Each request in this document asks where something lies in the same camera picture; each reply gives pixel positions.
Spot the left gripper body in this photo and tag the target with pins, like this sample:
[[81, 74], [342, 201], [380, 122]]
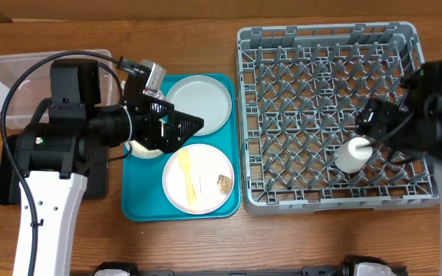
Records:
[[142, 129]]

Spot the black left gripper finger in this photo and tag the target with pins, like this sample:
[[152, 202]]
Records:
[[176, 134], [175, 117]]

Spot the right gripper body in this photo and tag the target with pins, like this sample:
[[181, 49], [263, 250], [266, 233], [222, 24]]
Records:
[[380, 118]]

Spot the yellow plastic spoon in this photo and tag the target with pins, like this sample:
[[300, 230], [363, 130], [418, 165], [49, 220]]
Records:
[[185, 164]]

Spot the grey bowl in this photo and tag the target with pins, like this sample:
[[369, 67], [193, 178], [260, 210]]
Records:
[[140, 151]]

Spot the grey plate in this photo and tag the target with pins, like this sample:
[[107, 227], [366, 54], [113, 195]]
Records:
[[203, 97]]

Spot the pink plate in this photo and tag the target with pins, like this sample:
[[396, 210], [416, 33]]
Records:
[[208, 163]]

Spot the golden food scrap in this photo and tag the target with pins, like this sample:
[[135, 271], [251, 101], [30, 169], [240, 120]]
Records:
[[224, 184]]

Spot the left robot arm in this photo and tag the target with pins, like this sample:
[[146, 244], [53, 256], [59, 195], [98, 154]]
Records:
[[55, 153]]

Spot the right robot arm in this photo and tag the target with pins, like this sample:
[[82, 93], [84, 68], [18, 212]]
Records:
[[289, 150]]

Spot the grey dishwasher rack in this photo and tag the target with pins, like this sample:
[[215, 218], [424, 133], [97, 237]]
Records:
[[300, 89]]

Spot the black waste tray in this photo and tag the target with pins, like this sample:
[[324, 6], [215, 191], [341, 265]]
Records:
[[97, 186]]

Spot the crumpled foil wrapper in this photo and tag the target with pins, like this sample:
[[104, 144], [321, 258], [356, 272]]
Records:
[[156, 94]]

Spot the teal serving tray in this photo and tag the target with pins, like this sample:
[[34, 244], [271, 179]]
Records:
[[143, 198]]

